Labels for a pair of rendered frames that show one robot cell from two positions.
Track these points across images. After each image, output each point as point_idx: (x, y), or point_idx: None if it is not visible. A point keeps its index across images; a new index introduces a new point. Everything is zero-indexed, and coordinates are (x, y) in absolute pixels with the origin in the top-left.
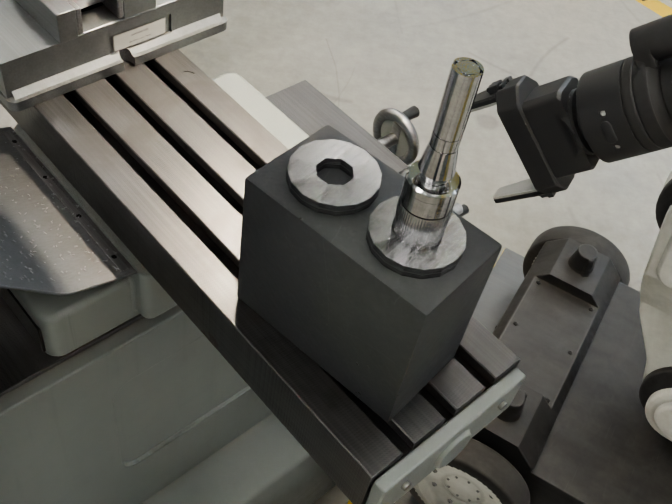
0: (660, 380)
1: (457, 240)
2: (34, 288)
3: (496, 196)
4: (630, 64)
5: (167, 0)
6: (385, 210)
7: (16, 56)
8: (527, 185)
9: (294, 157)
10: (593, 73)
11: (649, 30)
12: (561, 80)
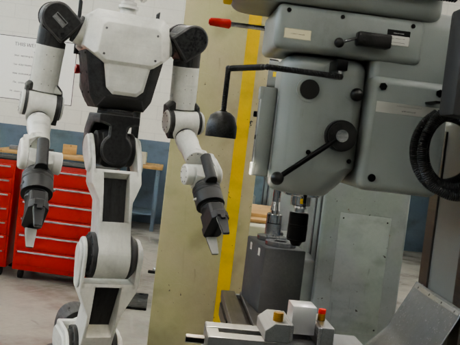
0: (115, 342)
1: (263, 233)
2: (366, 343)
3: (218, 252)
4: (214, 184)
5: (246, 325)
6: (276, 237)
7: (344, 335)
8: (213, 242)
9: (289, 244)
10: (215, 193)
11: (215, 172)
12: (213, 203)
